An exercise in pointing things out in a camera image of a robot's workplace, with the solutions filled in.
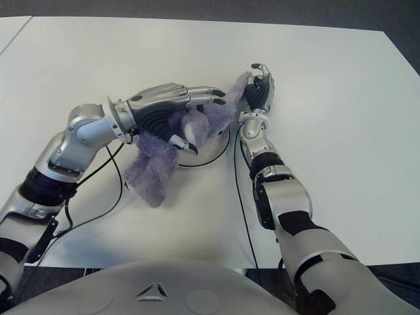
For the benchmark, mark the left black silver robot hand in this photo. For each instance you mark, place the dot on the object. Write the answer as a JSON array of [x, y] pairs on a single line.
[[154, 111]]

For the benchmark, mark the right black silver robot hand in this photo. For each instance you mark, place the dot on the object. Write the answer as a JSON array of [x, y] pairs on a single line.
[[259, 95]]

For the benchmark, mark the purple plush rabbit doll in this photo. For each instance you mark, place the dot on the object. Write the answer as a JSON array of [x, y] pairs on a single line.
[[151, 170]]

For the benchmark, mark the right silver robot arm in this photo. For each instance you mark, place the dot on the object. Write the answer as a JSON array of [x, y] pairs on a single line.
[[282, 197]]

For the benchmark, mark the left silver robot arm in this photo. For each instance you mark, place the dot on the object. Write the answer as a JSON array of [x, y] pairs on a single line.
[[82, 131]]

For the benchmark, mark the white plate with black rim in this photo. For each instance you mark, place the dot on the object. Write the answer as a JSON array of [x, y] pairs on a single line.
[[203, 154]]

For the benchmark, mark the grey robot torso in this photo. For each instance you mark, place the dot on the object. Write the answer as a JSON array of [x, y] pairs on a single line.
[[157, 288]]

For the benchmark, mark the metal table bracket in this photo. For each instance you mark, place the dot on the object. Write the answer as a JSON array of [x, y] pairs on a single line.
[[91, 271]]

